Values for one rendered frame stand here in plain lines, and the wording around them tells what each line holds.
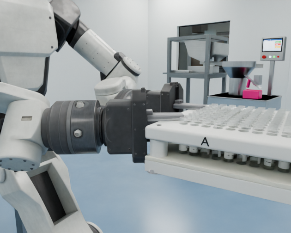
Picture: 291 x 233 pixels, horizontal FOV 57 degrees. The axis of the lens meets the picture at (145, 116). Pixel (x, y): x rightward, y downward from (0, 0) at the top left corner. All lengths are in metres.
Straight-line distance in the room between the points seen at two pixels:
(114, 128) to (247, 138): 0.19
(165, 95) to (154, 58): 6.43
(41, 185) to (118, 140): 0.44
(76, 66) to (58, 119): 5.21
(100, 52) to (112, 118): 0.53
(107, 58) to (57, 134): 0.54
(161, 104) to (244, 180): 0.26
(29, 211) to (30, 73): 0.36
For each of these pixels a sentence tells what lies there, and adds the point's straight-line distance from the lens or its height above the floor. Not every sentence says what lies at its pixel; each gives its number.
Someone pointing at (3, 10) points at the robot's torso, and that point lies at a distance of 0.74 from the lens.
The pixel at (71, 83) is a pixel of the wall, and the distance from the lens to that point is 5.55.
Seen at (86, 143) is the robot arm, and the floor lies 0.98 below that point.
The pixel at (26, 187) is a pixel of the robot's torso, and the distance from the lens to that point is 0.76.
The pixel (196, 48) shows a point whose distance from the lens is 4.05.
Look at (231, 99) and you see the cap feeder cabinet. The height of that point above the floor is 0.74.
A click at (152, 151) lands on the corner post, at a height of 0.98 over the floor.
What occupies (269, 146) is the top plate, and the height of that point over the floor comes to 1.01.
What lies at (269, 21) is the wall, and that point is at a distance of 5.72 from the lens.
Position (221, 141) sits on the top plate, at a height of 1.01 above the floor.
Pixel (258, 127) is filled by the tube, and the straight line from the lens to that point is 0.38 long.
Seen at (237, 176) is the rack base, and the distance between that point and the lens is 0.36.
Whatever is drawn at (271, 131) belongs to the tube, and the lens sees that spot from 0.38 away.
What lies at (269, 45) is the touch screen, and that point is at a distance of 3.22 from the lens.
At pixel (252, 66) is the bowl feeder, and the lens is 3.15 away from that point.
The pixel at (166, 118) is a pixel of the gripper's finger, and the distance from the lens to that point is 0.43.
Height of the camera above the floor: 1.10
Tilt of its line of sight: 11 degrees down
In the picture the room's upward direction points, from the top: straight up
